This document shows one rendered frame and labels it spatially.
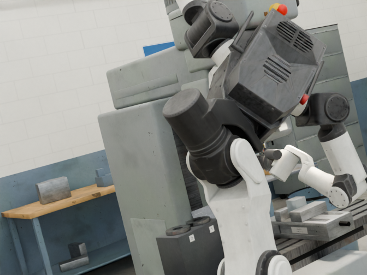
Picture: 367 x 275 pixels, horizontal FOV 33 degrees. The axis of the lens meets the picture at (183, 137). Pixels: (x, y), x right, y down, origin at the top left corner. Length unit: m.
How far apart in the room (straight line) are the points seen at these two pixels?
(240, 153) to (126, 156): 1.26
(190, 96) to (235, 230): 0.39
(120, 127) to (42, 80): 3.79
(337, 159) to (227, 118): 0.49
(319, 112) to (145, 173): 1.06
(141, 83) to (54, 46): 3.92
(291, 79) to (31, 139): 4.89
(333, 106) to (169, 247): 0.74
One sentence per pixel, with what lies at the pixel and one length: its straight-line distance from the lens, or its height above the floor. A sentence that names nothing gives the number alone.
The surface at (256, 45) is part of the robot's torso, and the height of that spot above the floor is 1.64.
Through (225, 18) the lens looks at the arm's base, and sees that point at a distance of 1.87.
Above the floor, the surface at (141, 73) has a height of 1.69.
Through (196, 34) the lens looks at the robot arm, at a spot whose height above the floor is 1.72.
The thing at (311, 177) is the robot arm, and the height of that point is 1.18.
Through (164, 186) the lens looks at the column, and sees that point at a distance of 2.62.
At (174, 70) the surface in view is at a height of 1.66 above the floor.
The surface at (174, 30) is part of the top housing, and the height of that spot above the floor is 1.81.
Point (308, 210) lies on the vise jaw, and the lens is 2.45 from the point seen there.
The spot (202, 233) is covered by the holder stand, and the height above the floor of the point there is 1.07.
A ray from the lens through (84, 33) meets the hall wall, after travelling 6.85.
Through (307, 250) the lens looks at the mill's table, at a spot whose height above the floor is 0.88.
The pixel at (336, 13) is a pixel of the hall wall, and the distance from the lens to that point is 9.41.
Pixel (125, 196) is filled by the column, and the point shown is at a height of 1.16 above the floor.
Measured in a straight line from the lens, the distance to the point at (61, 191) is 5.93.
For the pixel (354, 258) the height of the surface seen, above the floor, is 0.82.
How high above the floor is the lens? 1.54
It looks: 4 degrees down
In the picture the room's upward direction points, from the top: 14 degrees counter-clockwise
